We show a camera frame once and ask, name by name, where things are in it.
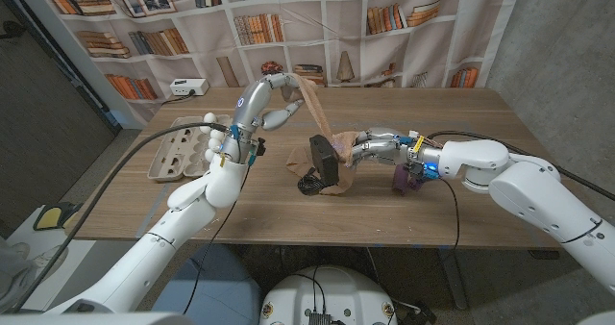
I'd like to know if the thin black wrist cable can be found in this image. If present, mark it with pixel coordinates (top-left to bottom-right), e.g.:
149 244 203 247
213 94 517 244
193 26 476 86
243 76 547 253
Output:
181 163 254 315
439 178 461 249

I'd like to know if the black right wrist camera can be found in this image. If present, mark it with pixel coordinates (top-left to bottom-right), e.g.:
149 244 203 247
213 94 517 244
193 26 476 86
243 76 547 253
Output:
406 160 441 181

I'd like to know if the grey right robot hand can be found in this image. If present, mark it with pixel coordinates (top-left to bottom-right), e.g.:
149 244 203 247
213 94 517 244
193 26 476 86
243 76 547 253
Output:
350 126 442 168

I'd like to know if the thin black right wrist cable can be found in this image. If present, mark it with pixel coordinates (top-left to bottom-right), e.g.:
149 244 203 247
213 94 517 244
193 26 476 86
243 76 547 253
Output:
439 178 461 249

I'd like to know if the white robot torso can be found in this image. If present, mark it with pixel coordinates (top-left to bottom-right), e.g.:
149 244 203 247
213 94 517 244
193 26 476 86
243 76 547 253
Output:
258 265 399 325

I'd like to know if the white power box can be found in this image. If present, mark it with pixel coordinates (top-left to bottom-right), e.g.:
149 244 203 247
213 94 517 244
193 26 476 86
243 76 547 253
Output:
168 78 210 97

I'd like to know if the brown cardboard egg carton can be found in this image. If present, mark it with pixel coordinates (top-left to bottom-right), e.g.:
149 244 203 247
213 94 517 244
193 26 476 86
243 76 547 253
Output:
146 114 232 183

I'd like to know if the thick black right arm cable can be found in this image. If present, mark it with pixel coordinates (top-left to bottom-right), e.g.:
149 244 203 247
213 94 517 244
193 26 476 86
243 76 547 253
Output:
427 130 615 202

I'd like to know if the purple plastic clip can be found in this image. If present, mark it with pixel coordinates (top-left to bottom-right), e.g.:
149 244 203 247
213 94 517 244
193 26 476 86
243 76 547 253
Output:
391 163 427 195

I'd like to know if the yellow and black floor object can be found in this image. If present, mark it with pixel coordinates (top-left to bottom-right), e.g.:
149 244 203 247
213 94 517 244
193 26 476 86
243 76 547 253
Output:
32 202 83 232

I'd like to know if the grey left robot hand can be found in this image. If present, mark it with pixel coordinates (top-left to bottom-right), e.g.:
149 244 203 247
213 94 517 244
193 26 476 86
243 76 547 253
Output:
218 72 307 166

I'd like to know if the black power box cable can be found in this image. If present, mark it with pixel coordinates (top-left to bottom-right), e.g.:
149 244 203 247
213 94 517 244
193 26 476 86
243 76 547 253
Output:
160 90 196 107

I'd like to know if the printed bookshelf backdrop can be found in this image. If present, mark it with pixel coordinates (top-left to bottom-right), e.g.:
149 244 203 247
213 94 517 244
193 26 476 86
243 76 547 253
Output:
28 0 525 127

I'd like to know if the white sneaker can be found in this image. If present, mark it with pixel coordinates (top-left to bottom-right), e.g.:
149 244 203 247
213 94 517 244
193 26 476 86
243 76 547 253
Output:
9 240 69 278

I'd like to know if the thin black left wrist cable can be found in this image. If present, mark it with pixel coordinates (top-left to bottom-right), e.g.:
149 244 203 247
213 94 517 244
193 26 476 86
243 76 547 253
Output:
181 163 254 315

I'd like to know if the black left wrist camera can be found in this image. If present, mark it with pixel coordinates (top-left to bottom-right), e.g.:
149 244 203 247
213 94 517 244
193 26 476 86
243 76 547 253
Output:
249 137 268 165

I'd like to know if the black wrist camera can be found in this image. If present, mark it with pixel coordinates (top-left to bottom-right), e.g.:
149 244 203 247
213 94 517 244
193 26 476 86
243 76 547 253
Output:
249 137 268 165
406 160 441 181

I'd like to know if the grey table leg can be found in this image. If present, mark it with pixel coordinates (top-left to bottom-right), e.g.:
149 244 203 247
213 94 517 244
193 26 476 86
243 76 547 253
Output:
436 247 470 312

